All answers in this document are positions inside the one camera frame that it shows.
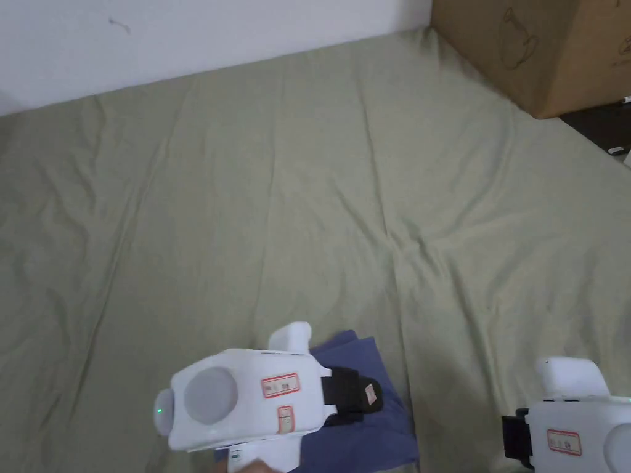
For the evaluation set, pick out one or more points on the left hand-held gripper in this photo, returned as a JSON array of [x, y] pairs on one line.
[[246, 394]]

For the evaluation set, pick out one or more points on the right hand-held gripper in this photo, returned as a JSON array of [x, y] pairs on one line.
[[577, 428]]

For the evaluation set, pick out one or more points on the dark blue shirt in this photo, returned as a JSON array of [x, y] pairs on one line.
[[389, 436]]

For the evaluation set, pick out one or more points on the person's left hand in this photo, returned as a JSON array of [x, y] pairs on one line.
[[259, 468]]

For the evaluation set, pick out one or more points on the bed with pale green sheet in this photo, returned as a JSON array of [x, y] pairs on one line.
[[246, 197]]

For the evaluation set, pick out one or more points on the brown cardboard carton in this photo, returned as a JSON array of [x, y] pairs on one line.
[[517, 49]]

